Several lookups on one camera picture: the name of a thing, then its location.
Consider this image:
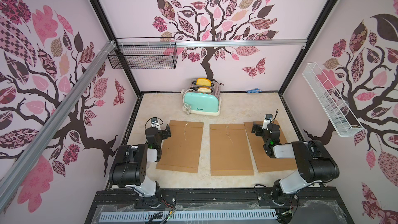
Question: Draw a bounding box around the aluminium rail left wall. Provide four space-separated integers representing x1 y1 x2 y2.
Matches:
1 40 116 211

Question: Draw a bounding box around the black wire basket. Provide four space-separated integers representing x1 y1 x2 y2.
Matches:
108 36 178 69

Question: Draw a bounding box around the aluminium rail back wall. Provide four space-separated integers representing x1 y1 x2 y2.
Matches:
118 39 307 48

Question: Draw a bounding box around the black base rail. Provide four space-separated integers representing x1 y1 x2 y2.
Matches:
86 185 353 224

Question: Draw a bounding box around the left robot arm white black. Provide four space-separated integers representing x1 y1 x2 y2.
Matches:
109 125 172 208

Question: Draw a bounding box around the mint green toaster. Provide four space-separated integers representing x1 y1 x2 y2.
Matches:
182 78 221 116

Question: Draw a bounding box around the brown file bag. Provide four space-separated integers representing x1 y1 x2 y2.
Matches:
209 123 254 176
244 122 297 173
156 120 204 174

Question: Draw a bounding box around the blue object by back wall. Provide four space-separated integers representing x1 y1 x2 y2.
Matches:
246 88 262 93

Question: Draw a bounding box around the white wire shelf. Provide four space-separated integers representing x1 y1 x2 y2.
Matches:
302 63 364 137

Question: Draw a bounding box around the front bread slice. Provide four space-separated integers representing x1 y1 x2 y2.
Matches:
198 87 212 94

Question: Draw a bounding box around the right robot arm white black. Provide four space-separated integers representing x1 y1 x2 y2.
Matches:
251 122 340 206

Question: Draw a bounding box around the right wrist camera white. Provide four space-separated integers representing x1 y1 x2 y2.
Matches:
262 114 274 130

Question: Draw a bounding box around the white slotted cable duct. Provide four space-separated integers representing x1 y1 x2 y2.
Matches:
97 209 278 224

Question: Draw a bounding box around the aluminium rail wall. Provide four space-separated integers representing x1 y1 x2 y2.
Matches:
1 40 116 211
118 39 307 48

